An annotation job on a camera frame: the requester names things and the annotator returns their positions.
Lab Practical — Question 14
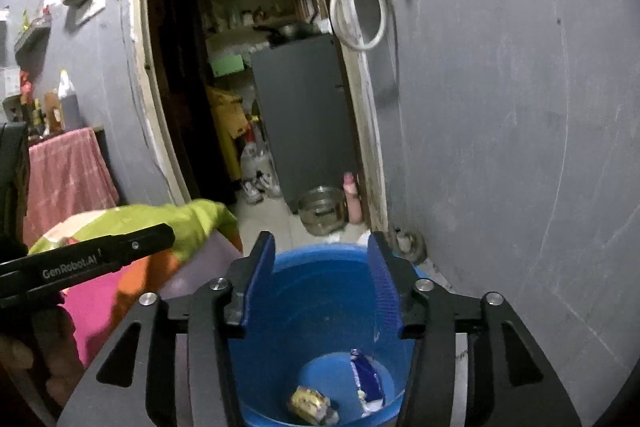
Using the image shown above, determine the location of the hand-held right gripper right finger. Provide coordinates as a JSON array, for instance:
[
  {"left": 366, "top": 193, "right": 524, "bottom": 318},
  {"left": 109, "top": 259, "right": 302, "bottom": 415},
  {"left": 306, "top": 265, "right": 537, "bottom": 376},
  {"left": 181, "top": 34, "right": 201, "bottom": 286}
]
[{"left": 367, "top": 231, "right": 583, "bottom": 427}]

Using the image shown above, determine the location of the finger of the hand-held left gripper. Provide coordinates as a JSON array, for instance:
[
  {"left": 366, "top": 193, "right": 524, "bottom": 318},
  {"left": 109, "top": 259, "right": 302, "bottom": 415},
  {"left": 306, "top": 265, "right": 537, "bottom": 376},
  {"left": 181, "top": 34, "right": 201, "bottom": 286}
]
[{"left": 0, "top": 223, "right": 176, "bottom": 309}]

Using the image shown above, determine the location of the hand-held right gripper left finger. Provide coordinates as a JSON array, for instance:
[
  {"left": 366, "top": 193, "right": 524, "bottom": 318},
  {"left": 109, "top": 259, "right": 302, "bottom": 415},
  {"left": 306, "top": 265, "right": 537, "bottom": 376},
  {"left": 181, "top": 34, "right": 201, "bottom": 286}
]
[{"left": 56, "top": 231, "right": 277, "bottom": 427}]

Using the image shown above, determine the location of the blue plastic bucket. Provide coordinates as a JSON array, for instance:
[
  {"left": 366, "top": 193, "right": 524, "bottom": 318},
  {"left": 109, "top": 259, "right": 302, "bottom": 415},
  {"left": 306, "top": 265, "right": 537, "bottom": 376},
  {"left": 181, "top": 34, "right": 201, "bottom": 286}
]
[{"left": 227, "top": 243, "right": 431, "bottom": 427}]

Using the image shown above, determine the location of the person's left hand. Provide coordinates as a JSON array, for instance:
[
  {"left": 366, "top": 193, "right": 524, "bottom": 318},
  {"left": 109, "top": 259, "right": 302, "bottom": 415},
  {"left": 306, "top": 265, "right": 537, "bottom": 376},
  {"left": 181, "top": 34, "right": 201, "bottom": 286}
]
[{"left": 0, "top": 294, "right": 87, "bottom": 413}]

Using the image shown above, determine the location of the grey pipe fitting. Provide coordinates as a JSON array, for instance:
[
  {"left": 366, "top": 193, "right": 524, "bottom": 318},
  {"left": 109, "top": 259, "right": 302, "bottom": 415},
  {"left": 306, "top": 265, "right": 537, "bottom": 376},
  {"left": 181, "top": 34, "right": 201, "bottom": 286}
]
[{"left": 395, "top": 231, "right": 426, "bottom": 265}]

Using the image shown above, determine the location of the pink checked cloth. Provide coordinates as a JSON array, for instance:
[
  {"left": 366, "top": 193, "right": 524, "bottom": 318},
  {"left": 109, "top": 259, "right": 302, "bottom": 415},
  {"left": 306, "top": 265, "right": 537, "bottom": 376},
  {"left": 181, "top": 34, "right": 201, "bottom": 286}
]
[{"left": 22, "top": 127, "right": 121, "bottom": 248}]

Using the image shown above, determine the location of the white shoe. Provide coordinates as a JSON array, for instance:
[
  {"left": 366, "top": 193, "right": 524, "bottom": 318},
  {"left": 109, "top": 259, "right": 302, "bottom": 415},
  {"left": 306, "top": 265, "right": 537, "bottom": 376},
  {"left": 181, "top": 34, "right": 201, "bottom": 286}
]
[
  {"left": 243, "top": 179, "right": 265, "bottom": 205},
  {"left": 257, "top": 172, "right": 283, "bottom": 198}
]

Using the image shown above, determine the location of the multicoloured bedsheet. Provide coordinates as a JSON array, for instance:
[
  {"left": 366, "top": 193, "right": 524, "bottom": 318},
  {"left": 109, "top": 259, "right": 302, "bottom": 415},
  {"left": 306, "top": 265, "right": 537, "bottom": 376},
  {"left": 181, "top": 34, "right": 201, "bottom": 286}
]
[{"left": 27, "top": 198, "right": 244, "bottom": 368}]

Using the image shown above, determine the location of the blue and white wrapper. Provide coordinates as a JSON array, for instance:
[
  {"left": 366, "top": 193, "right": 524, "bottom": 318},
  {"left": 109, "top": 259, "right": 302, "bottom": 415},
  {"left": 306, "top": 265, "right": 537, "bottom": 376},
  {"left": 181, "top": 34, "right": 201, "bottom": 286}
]
[{"left": 349, "top": 348, "right": 387, "bottom": 418}]

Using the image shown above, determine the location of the steel pot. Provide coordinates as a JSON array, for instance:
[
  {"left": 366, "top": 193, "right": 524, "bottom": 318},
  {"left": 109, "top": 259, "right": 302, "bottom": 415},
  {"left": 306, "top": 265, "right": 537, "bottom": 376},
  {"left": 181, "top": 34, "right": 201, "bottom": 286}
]
[{"left": 298, "top": 186, "right": 349, "bottom": 236}]

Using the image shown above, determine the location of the pink bottle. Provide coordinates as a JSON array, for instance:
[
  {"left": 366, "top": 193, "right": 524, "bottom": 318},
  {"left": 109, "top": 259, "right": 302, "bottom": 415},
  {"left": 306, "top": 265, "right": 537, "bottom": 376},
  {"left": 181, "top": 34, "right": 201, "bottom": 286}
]
[{"left": 343, "top": 173, "right": 363, "bottom": 225}]

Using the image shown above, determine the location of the grey plastic container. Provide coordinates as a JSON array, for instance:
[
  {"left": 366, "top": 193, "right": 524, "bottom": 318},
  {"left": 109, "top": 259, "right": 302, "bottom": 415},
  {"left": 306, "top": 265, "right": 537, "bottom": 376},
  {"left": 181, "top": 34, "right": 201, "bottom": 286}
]
[{"left": 59, "top": 92, "right": 83, "bottom": 131}]

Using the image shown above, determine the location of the yellow crumpled wrapper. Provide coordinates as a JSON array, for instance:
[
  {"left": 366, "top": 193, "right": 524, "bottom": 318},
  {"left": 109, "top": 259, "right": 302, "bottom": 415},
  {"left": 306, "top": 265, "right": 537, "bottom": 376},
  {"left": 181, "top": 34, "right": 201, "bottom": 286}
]
[{"left": 287, "top": 386, "right": 341, "bottom": 425}]

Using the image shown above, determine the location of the yellow cloth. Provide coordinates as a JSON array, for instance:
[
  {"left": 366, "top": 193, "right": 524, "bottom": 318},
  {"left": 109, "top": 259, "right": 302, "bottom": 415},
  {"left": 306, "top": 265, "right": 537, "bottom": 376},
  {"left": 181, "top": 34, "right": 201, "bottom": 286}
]
[{"left": 206, "top": 87, "right": 249, "bottom": 180}]

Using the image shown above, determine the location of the dark grey cabinet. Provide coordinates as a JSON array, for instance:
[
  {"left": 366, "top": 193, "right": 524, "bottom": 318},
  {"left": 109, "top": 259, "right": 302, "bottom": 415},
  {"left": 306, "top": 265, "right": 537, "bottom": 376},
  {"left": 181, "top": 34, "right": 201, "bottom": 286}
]
[{"left": 250, "top": 34, "right": 361, "bottom": 214}]

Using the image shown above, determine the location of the green box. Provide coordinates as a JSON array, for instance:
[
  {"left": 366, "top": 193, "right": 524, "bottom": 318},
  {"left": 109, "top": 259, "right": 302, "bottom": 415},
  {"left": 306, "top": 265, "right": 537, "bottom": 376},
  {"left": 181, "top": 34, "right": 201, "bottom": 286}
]
[{"left": 210, "top": 55, "right": 246, "bottom": 78}]

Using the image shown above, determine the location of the kitchen shelf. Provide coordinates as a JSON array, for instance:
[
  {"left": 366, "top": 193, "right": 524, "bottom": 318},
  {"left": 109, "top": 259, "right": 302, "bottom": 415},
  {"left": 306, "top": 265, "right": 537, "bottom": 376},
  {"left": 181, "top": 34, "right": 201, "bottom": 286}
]
[{"left": 195, "top": 0, "right": 301, "bottom": 58}]

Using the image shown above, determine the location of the black pan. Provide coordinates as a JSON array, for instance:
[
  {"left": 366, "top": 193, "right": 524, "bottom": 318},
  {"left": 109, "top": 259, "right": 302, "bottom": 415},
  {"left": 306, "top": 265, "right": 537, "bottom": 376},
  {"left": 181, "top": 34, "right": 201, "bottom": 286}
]
[{"left": 252, "top": 23, "right": 321, "bottom": 45}]

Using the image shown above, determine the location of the wooden door frame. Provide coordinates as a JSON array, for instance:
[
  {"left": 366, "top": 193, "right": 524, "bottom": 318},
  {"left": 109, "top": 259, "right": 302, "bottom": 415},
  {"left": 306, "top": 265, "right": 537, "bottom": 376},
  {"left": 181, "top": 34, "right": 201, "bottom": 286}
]
[{"left": 127, "top": 0, "right": 396, "bottom": 248}]

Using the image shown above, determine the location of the small wall shelf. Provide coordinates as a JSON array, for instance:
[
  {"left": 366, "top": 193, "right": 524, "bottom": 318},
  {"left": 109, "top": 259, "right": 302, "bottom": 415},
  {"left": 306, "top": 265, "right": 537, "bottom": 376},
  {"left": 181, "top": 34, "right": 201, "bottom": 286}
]
[{"left": 14, "top": 18, "right": 53, "bottom": 62}]

